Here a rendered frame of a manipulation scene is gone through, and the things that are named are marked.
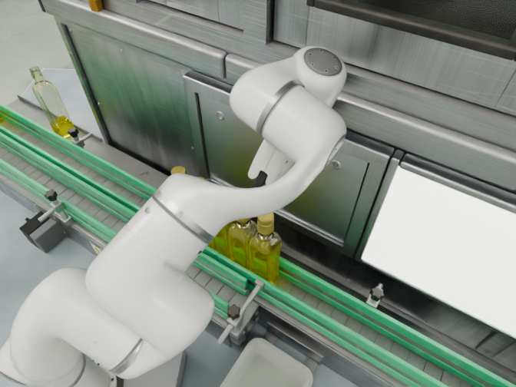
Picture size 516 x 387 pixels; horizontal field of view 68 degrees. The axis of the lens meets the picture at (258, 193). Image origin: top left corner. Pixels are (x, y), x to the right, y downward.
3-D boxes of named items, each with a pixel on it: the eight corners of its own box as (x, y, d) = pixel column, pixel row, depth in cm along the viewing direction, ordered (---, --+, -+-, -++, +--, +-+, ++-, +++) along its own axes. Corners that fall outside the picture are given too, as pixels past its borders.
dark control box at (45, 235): (67, 236, 123) (57, 221, 117) (47, 255, 119) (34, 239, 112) (51, 226, 126) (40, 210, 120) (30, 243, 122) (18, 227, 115)
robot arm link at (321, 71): (294, 122, 40) (226, 71, 41) (269, 177, 48) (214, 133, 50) (362, 63, 48) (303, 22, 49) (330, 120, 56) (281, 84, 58)
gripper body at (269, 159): (289, 96, 60) (272, 140, 69) (253, 131, 54) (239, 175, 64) (329, 122, 59) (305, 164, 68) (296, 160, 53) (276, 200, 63)
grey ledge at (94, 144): (212, 216, 124) (209, 193, 116) (195, 234, 120) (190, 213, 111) (30, 117, 158) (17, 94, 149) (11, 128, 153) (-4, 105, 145)
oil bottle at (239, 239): (259, 267, 101) (260, 219, 85) (248, 283, 98) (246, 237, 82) (243, 257, 103) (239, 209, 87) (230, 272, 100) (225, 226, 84)
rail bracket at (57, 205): (77, 222, 111) (58, 193, 101) (56, 239, 107) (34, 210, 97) (67, 216, 113) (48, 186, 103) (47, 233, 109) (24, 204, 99)
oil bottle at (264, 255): (279, 278, 99) (283, 231, 83) (267, 295, 96) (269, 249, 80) (261, 267, 101) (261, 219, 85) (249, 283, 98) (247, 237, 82)
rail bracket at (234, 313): (266, 299, 95) (266, 275, 85) (226, 358, 86) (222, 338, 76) (256, 293, 96) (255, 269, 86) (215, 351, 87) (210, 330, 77)
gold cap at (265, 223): (276, 226, 81) (277, 213, 78) (268, 237, 79) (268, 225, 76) (262, 218, 82) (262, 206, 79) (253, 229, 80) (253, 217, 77)
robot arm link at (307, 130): (166, 203, 48) (272, 84, 51) (242, 269, 46) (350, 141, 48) (141, 187, 40) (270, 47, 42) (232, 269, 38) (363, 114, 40)
